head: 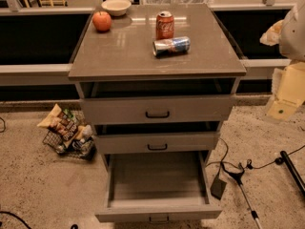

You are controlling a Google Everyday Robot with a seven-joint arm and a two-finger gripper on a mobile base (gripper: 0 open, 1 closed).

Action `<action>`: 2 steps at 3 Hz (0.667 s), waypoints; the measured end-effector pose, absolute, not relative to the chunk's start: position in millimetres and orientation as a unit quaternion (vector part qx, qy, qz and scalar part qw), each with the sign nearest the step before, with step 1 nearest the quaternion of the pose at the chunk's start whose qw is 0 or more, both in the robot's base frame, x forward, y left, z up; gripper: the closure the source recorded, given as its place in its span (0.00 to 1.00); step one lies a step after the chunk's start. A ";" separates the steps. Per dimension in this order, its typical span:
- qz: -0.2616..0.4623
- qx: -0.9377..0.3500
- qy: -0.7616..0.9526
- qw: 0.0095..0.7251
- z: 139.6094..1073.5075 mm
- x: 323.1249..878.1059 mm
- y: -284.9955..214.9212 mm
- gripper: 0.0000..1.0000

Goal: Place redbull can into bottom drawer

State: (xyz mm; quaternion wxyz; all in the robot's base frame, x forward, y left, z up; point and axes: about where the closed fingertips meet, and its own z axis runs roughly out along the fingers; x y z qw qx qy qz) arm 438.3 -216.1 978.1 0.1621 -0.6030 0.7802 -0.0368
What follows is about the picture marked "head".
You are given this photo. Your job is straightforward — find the grey open bottom drawer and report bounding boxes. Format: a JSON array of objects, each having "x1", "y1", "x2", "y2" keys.
[{"x1": 96, "y1": 151, "x2": 221, "y2": 223}]

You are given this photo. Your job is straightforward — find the black floor cable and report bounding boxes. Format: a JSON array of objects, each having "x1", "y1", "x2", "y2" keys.
[{"x1": 0, "y1": 210, "x2": 32, "y2": 229}]

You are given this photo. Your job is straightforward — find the wire basket with snacks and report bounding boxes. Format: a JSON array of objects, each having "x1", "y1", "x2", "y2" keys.
[{"x1": 43, "y1": 109, "x2": 95, "y2": 160}]

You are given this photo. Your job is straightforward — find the grey drawer cabinet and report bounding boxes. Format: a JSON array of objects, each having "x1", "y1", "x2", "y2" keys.
[{"x1": 68, "y1": 3, "x2": 248, "y2": 164}]

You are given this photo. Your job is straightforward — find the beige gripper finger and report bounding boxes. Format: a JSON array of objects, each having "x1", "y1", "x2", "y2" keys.
[
  {"x1": 259, "y1": 20, "x2": 283, "y2": 46},
  {"x1": 266, "y1": 62, "x2": 305, "y2": 121}
]

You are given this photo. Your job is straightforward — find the grey top drawer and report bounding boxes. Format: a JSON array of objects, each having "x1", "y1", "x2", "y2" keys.
[{"x1": 76, "y1": 78, "x2": 235, "y2": 125}]

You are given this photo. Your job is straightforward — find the white bowl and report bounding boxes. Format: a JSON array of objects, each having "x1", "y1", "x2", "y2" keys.
[{"x1": 101, "y1": 0, "x2": 132, "y2": 16}]

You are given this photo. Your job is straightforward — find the yellow brown snack bag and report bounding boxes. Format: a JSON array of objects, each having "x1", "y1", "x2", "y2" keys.
[{"x1": 37, "y1": 104, "x2": 83, "y2": 146}]

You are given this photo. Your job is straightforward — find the silver blue redbull can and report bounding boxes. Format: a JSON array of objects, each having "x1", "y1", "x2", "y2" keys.
[{"x1": 152, "y1": 36, "x2": 191, "y2": 56}]

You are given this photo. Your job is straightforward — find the black pole on floor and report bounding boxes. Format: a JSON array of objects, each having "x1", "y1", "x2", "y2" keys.
[{"x1": 280, "y1": 151, "x2": 305, "y2": 197}]

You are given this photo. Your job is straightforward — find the red apple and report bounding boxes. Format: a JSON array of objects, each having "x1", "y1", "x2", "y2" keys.
[{"x1": 92, "y1": 11, "x2": 112, "y2": 31}]

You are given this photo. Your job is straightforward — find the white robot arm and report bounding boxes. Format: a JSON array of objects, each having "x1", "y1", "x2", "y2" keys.
[{"x1": 260, "y1": 4, "x2": 305, "y2": 121}]

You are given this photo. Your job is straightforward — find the orange coca-cola can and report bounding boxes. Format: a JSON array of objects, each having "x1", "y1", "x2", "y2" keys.
[{"x1": 155, "y1": 10, "x2": 174, "y2": 40}]

